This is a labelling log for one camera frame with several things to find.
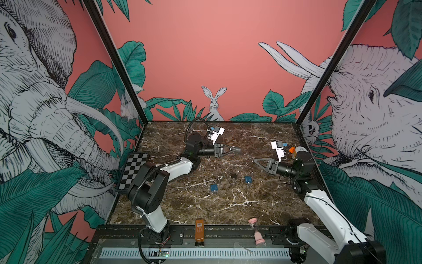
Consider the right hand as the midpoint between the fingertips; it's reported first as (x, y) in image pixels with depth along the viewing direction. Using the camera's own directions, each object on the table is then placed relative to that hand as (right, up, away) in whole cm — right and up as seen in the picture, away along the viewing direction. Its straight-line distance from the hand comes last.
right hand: (255, 162), depth 70 cm
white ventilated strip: (-27, -39, 0) cm, 48 cm away
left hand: (-8, +5, +3) cm, 10 cm away
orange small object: (+32, +3, +34) cm, 47 cm away
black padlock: (-6, -12, +23) cm, 27 cm away
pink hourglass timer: (+2, -34, +2) cm, 34 cm away
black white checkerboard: (-65, -3, +26) cm, 70 cm away
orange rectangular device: (-24, -31, +2) cm, 39 cm away
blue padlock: (-18, -17, +19) cm, 31 cm away
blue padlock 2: (+2, -13, +23) cm, 26 cm away
